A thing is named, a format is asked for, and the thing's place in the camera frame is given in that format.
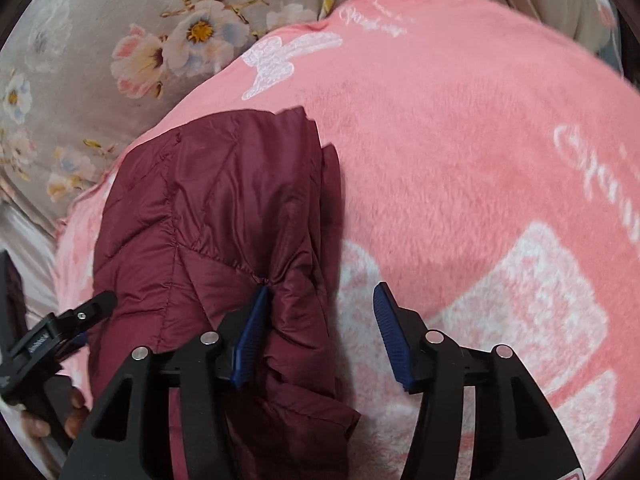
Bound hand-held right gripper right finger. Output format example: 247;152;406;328
372;281;587;480

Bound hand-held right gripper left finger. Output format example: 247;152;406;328
60;285;272;480

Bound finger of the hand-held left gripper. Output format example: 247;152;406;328
64;329;92;358
54;290;119;333

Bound maroon quilted puffer jacket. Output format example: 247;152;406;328
87;106;362;480

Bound person's left hand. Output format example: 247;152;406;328
20;386;90;442

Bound pink printed fleece blanket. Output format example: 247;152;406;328
52;0;640;480

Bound grey floral bed sheet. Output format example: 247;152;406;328
0;0;628;233

